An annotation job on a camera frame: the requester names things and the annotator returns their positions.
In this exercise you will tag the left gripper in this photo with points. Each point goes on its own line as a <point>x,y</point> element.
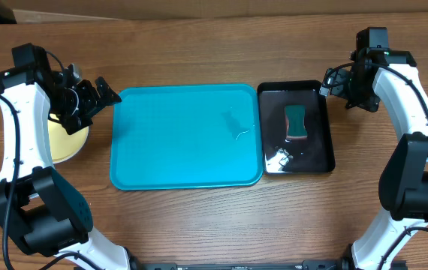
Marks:
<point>110,97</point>

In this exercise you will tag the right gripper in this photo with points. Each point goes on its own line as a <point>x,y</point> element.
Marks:
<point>349,91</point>

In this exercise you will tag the yellow plate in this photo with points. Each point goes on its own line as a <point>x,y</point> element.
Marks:
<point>62,145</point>

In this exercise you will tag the green scrub sponge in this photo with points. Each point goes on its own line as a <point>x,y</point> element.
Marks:
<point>295,122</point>

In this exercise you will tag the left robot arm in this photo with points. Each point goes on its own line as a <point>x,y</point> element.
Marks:
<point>40,211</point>

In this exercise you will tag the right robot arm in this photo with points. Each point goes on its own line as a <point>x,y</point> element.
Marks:
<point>375,75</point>

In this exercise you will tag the teal plastic tray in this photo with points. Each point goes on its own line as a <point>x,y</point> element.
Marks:
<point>186,136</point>

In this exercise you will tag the black water tray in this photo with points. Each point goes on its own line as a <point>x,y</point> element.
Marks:
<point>311,155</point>

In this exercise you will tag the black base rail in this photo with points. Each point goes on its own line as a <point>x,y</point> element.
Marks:
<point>309,264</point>

